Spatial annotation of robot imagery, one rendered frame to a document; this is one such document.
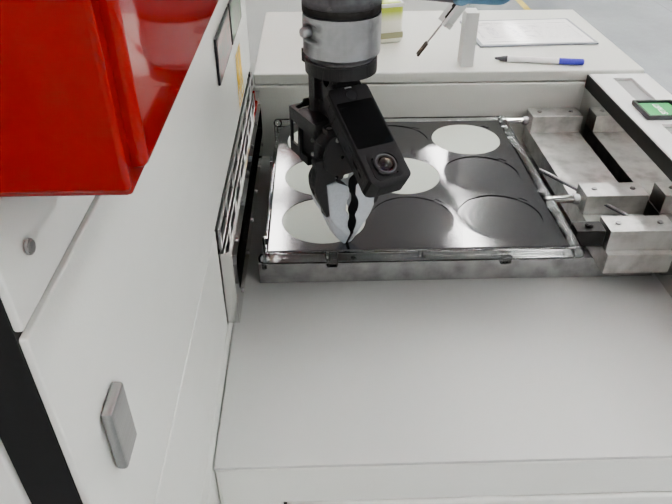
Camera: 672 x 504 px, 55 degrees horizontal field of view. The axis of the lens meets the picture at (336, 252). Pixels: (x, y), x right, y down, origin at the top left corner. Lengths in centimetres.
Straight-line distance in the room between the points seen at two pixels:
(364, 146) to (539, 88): 54
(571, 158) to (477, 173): 18
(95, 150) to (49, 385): 10
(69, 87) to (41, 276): 9
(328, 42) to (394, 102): 46
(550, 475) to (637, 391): 14
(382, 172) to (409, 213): 21
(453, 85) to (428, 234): 37
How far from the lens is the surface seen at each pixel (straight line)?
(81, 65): 19
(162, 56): 23
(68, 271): 28
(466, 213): 81
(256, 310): 78
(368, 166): 60
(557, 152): 104
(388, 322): 76
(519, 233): 79
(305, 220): 78
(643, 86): 111
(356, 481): 65
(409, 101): 107
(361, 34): 62
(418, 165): 91
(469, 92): 108
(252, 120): 94
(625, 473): 71
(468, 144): 98
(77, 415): 29
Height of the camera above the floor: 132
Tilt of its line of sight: 36 degrees down
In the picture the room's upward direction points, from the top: straight up
